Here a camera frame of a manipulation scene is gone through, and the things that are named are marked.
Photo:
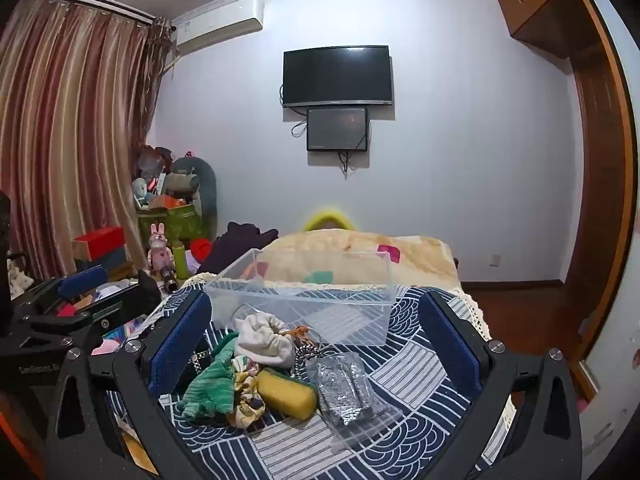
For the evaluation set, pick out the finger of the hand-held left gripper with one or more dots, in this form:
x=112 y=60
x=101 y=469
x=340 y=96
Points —
x=125 y=307
x=82 y=281

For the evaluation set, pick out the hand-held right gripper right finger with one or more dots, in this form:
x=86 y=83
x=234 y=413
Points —
x=451 y=346

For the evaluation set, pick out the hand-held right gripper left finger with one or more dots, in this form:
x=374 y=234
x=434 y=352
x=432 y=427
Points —
x=179 y=346

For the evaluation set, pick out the green knitted cloth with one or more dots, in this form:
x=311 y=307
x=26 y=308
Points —
x=212 y=385

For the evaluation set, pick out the yellow patterned scrunchie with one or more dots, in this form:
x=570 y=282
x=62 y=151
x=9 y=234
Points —
x=246 y=405

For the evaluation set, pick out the yellow sponge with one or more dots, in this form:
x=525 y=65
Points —
x=287 y=392

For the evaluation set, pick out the clear plastic storage box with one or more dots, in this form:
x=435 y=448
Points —
x=305 y=305

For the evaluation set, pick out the red soft item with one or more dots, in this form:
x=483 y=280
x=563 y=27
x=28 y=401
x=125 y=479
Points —
x=201 y=249

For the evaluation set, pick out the red box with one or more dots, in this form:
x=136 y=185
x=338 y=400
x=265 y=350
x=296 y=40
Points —
x=100 y=241

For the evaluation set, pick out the blue white patterned cloth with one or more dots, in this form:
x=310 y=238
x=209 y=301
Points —
x=405 y=385

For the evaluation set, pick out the pink rabbit toy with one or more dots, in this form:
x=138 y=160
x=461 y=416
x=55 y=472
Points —
x=160 y=250

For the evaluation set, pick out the green bottle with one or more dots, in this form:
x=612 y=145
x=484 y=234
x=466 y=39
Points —
x=181 y=262

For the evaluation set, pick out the beige fleece blanket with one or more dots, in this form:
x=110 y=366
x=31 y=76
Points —
x=425 y=255

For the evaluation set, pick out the green cardboard box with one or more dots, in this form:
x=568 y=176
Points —
x=172 y=222

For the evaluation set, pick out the dark purple clothing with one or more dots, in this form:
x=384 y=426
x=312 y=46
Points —
x=240 y=242

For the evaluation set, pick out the pile of assorted toys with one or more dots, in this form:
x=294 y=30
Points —
x=150 y=180

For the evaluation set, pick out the grey plush toy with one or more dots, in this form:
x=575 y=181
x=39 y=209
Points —
x=192 y=182

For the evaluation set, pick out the striped brown curtain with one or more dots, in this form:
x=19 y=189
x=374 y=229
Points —
x=75 y=135

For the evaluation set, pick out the small black monitor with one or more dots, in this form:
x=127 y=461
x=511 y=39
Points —
x=337 y=129

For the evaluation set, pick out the white air conditioner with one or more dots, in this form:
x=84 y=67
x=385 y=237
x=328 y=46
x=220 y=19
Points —
x=220 y=25

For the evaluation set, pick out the wooden overhead cabinet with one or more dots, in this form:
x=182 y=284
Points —
x=540 y=5

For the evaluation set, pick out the wooden door frame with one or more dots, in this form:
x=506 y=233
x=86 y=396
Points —
x=600 y=185

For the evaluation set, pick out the white curtain rail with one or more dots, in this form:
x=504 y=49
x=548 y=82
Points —
x=90 y=2

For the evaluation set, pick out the wall-mounted black television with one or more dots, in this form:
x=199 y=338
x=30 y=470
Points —
x=336 y=76

